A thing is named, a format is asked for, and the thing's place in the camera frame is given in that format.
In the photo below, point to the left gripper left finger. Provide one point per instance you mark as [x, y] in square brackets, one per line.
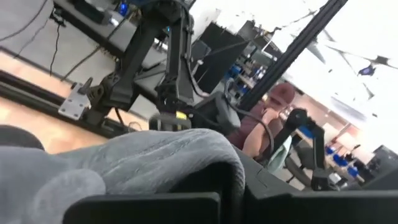
[140, 208]

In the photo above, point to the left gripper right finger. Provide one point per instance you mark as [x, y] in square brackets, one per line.
[311, 207]

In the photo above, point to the dark grey baseball cap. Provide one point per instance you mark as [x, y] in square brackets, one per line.
[124, 161]
[18, 138]

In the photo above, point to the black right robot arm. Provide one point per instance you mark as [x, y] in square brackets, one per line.
[178, 56]

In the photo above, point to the yellow tag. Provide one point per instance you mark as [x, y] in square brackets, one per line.
[181, 115]

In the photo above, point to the person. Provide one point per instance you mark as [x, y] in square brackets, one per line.
[258, 124]

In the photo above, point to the black monitor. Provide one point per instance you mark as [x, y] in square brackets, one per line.
[220, 53]

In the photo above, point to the grey side desk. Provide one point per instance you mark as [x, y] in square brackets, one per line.
[121, 37]

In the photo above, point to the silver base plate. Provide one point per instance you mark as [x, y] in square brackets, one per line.
[73, 102]

